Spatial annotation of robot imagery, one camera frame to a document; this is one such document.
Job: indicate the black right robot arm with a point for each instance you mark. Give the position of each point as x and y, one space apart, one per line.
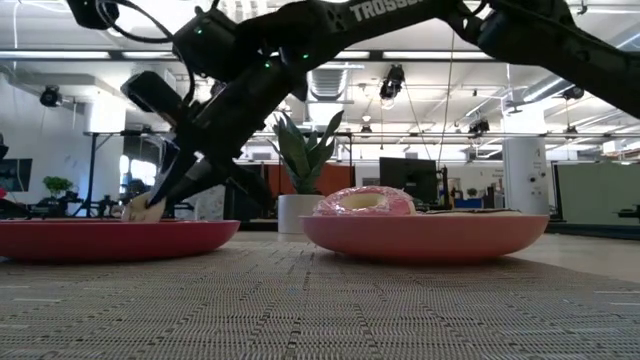
400 15

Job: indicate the light pink round plate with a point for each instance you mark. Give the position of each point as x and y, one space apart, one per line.
425 237

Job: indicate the white plant pot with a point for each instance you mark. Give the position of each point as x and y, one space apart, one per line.
295 215

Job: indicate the white patterned hanging cloth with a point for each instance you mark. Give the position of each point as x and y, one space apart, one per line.
212 205

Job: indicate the black metal stand frame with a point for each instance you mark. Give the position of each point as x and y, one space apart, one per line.
92 165

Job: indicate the green broad-leaf plant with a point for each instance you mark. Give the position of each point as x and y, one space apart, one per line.
300 160

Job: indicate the small green background plant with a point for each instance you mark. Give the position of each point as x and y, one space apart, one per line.
56 184

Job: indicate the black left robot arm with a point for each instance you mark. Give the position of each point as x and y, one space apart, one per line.
92 12

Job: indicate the grey woven table mat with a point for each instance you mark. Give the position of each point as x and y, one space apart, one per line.
300 310

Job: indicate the dark wall screen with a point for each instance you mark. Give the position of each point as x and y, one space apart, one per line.
15 175

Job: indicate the black ceiling spotlight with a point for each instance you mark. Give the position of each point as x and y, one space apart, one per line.
573 92
51 96
480 127
392 85

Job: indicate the orange wall panel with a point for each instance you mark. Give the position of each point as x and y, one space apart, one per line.
340 180

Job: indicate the large pink frosted donut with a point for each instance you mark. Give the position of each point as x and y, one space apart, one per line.
390 202

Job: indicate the black computer monitor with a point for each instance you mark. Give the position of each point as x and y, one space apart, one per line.
407 180

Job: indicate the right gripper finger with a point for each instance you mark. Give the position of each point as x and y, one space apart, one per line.
165 175
220 167

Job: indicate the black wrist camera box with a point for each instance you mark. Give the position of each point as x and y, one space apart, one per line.
150 95

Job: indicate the dark red round plate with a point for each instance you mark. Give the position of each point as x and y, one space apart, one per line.
110 240

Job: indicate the white round column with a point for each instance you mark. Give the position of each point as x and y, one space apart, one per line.
525 175

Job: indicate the small red frosted donut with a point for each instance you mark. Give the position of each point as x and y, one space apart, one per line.
137 212

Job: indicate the green partition wall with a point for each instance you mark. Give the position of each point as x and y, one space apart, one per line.
600 190

